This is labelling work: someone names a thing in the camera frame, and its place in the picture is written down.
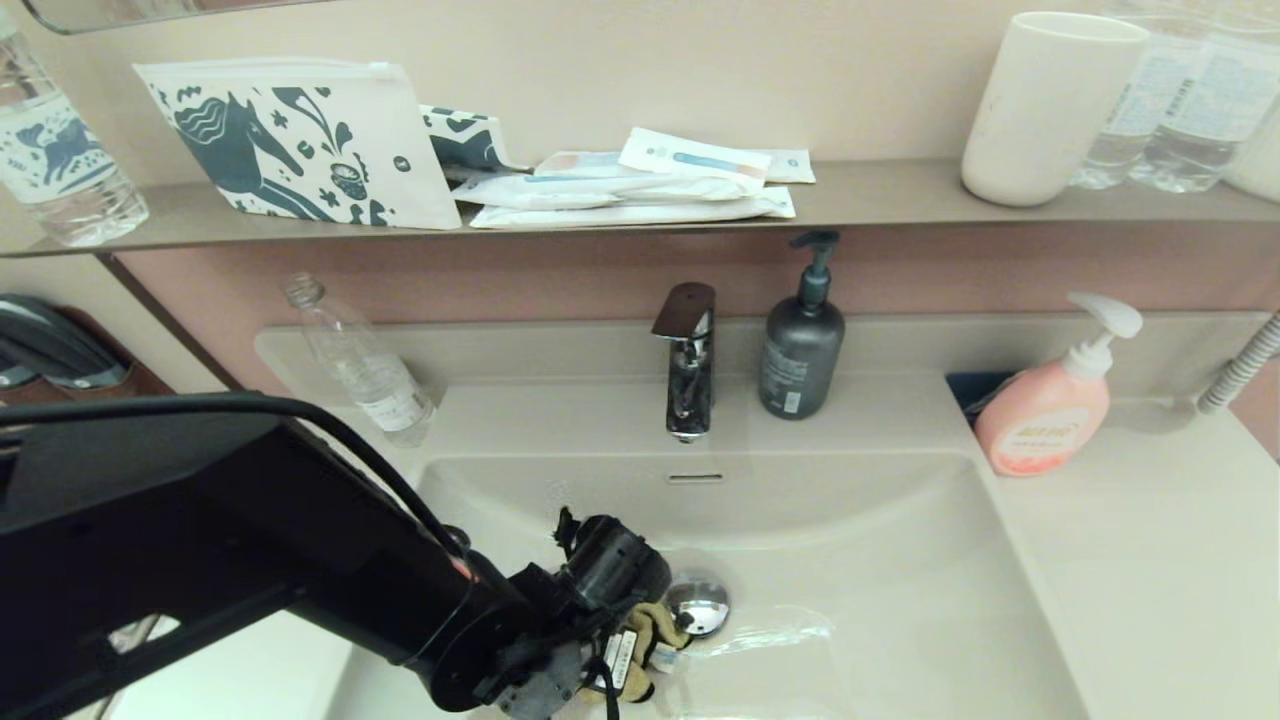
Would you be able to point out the water bottle blue print label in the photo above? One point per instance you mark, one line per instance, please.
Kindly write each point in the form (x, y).
(65, 170)

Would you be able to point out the dark grey pump bottle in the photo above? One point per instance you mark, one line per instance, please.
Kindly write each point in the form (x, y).
(800, 360)

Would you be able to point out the grey brown wall shelf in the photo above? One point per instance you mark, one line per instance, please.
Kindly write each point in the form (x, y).
(880, 198)

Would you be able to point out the chrome single lever faucet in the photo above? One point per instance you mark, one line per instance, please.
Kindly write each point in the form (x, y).
(690, 400)

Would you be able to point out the white plastic cup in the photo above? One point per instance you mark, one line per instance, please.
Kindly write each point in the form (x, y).
(1045, 115)

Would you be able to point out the pink pump soap bottle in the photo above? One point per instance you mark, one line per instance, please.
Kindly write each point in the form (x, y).
(1045, 420)

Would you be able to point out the empty clear plastic bottle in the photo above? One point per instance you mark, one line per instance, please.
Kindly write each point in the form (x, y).
(385, 390)

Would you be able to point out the small white blue print pouch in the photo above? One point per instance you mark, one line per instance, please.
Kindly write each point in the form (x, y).
(465, 140)

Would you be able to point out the small white sachet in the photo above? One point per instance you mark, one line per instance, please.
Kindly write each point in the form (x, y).
(793, 166)

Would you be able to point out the white sachet blue orange print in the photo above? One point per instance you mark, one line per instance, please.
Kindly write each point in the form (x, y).
(690, 157)

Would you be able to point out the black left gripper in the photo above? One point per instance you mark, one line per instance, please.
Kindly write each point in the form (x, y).
(618, 660)

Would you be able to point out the dark grey hair dryer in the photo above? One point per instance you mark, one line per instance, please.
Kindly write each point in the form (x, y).
(55, 345)

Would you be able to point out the long white sachet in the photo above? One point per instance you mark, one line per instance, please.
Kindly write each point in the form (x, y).
(600, 190)
(640, 214)

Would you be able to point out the white pouch blue horse print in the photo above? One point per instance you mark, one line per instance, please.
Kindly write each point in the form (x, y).
(310, 140)

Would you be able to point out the white flat sachet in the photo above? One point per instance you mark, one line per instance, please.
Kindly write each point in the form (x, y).
(580, 163)

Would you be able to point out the yellow cloth black edge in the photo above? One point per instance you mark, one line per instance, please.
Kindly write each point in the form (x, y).
(655, 625)

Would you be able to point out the white ceramic sink basin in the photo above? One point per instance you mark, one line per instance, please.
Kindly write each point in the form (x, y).
(900, 600)

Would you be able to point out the white container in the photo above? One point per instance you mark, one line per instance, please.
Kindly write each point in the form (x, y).
(1260, 165)

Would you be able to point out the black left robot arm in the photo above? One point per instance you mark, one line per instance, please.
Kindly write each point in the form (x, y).
(200, 520)

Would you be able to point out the chrome sink drain stopper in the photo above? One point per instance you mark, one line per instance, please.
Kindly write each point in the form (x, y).
(705, 600)

